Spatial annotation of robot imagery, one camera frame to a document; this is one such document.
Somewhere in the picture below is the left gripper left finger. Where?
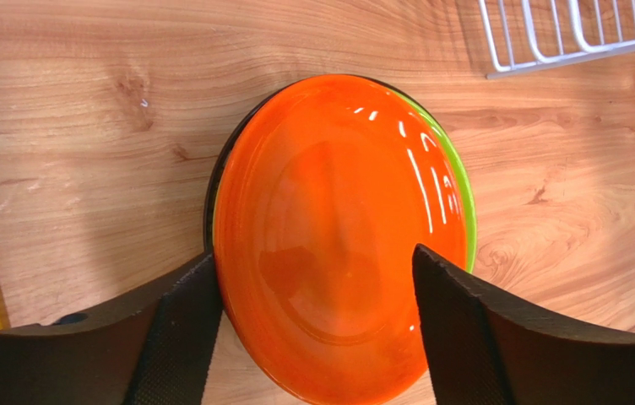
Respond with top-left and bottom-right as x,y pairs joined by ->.
0,253 -> 223,404

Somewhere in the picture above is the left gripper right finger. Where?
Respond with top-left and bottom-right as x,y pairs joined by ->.
412,245 -> 635,404

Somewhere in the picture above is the red floral plate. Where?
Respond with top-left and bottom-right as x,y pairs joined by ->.
203,73 -> 409,254

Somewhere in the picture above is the green plate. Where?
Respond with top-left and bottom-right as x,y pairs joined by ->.
394,89 -> 478,273

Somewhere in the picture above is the orange plate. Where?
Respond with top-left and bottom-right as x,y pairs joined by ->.
212,74 -> 468,404

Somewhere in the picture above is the white wire dish rack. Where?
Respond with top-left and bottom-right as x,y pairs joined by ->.
478,1 -> 635,78

